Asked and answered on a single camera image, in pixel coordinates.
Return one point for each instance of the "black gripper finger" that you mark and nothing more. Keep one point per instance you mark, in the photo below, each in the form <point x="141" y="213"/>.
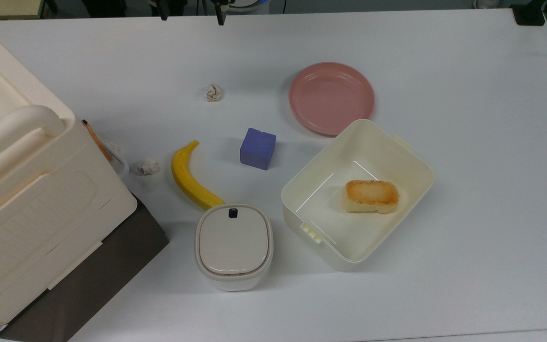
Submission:
<point x="163" y="9"/>
<point x="221" y="12"/>

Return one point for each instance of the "black table clamp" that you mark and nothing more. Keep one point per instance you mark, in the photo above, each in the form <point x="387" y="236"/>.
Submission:
<point x="529" y="15"/>

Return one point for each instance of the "toasted bread piece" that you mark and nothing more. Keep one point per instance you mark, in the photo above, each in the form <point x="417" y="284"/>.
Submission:
<point x="371" y="195"/>

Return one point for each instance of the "pink plate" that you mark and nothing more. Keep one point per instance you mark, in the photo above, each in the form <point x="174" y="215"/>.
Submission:
<point x="330" y="97"/>

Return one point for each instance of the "crumpled white paper ball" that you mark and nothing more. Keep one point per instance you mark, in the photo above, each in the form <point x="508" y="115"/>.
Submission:
<point x="213" y="92"/>
<point x="148" y="166"/>

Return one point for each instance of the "purple cube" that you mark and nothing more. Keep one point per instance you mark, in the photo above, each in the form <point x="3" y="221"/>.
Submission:
<point x="257" y="149"/>

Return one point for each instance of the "small cream lidded trash can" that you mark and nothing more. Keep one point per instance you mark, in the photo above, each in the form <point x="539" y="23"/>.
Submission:
<point x="233" y="244"/>

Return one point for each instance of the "beige desk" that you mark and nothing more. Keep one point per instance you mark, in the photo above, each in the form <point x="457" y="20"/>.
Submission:
<point x="3" y="7"/>

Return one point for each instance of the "cream plastic bin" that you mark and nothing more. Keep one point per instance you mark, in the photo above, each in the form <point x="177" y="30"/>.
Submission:
<point x="397" y="156"/>

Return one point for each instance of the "yellow banana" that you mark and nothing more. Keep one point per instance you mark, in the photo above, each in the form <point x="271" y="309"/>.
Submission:
<point x="183" y="175"/>

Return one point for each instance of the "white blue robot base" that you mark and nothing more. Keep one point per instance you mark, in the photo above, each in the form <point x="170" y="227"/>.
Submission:
<point x="247" y="4"/>

